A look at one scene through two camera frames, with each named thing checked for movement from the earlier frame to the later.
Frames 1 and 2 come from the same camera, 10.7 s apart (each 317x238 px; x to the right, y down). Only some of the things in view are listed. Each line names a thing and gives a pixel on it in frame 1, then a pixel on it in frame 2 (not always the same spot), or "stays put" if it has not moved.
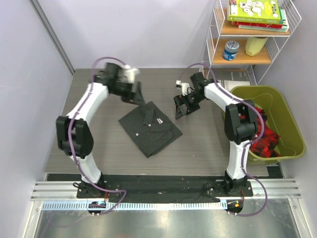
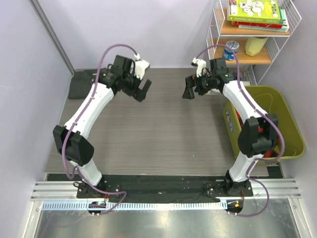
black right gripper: [179, 101] -> [190, 82]
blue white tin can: [231, 48] stays put
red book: [258, 24] stays put
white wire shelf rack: [227, 45] stays put
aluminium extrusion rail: [278, 189] stays put
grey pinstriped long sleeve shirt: [150, 128] -> [80, 85]
